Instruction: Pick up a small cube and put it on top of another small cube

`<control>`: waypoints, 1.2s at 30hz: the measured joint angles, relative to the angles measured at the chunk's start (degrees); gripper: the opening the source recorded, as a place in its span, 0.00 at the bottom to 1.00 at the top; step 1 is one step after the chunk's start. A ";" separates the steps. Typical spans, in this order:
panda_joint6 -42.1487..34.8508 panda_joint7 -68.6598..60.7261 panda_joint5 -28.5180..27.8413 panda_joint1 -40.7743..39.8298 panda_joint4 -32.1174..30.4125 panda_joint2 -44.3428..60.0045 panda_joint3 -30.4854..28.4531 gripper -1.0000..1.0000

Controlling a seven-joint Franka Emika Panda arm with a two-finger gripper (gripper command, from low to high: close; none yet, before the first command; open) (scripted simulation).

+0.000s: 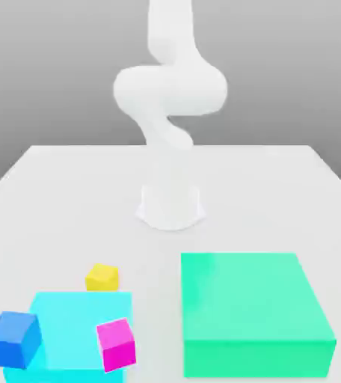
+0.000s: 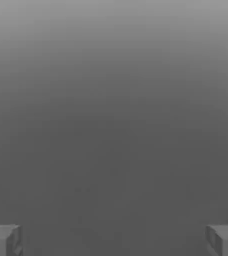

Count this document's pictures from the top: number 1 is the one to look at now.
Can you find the large green box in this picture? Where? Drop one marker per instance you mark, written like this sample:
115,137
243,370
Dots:
248,299

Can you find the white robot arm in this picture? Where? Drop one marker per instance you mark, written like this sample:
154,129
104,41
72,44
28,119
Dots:
170,89

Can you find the large cyan box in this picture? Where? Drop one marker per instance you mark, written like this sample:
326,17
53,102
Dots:
74,323

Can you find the small yellow cube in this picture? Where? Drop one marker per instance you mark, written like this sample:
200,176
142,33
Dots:
102,278

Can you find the small blue cube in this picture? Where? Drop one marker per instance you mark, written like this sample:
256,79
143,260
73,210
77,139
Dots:
12,339

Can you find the small magenta cube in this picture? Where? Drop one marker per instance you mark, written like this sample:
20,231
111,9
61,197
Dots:
115,344

